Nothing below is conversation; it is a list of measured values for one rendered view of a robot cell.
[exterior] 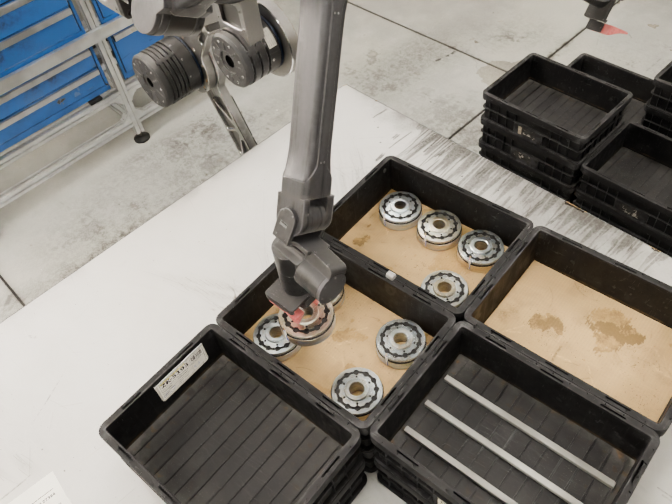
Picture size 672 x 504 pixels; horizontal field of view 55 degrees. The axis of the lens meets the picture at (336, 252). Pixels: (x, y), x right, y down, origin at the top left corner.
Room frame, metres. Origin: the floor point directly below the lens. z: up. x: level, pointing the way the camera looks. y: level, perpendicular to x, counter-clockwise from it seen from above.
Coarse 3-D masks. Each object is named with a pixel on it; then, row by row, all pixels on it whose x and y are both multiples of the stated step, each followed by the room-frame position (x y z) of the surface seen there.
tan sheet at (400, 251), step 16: (368, 224) 1.04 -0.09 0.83; (352, 240) 1.00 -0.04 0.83; (368, 240) 0.99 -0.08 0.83; (384, 240) 0.99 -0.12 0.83; (400, 240) 0.98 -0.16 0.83; (416, 240) 0.97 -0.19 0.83; (368, 256) 0.95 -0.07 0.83; (384, 256) 0.94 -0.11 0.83; (400, 256) 0.93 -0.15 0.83; (416, 256) 0.92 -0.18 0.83; (432, 256) 0.92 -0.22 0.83; (448, 256) 0.91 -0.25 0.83; (400, 272) 0.88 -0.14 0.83; (416, 272) 0.88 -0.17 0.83; (464, 272) 0.86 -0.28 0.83
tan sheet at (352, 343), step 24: (336, 312) 0.80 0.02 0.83; (360, 312) 0.79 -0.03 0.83; (384, 312) 0.78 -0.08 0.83; (336, 336) 0.74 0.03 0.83; (360, 336) 0.73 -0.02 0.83; (288, 360) 0.70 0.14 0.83; (312, 360) 0.69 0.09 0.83; (336, 360) 0.69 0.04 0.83; (360, 360) 0.68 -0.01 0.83; (312, 384) 0.64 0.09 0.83; (384, 384) 0.61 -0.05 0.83
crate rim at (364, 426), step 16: (352, 256) 0.87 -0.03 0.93; (272, 272) 0.87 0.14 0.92; (368, 272) 0.83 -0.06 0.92; (400, 288) 0.77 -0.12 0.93; (432, 304) 0.72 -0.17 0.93; (448, 320) 0.67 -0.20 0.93; (240, 336) 0.73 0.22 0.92; (256, 352) 0.67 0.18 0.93; (288, 368) 0.63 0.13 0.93; (416, 368) 0.58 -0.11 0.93; (304, 384) 0.59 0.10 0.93; (400, 384) 0.56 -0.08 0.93; (320, 400) 0.55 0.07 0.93; (384, 400) 0.53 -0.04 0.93; (352, 416) 0.51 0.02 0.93; (368, 416) 0.50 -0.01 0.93; (368, 432) 0.48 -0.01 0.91
